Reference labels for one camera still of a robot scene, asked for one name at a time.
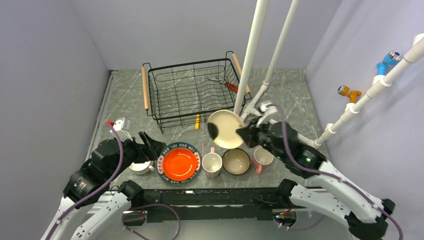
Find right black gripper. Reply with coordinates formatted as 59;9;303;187
237;115;287;161

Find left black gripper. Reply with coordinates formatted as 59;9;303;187
106;130;166;181

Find green rimmed white plate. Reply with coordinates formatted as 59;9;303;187
156;142;201;185

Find cream plate with black spot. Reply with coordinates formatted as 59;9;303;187
207;109;246;149

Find orange plate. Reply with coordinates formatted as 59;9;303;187
162;148;198;182

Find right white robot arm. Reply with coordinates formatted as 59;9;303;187
236;120;396;240

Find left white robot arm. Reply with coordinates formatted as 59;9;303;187
42;131;166;240

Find pink mug right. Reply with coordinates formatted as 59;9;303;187
252;146;274;175

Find pink mug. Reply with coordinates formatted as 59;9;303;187
201;147;223;178
252;146;274;175

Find dark bowl cream inside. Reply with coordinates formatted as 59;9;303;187
222;148;251;175

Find pink mug left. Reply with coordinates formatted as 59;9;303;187
201;147;223;178

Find orange tap on pipe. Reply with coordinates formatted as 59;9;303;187
337;85;362;104

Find blue tap on pipe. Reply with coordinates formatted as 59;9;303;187
376;51;402;75

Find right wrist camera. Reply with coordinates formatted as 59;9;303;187
256;102;279;127

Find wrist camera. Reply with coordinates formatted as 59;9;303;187
106;117;135;142
256;102;279;127

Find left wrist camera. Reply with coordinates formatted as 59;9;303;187
106;117;135;142

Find red handled scissors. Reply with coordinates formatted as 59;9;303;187
207;75;238;93

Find yellow handled utensil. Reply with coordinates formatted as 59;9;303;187
194;114;201;130

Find black wire dish rack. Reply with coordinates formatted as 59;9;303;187
141;51;242;132

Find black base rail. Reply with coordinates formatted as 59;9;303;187
129;187;299;227

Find white pvc pipe frame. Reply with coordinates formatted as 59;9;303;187
231;0;424;149

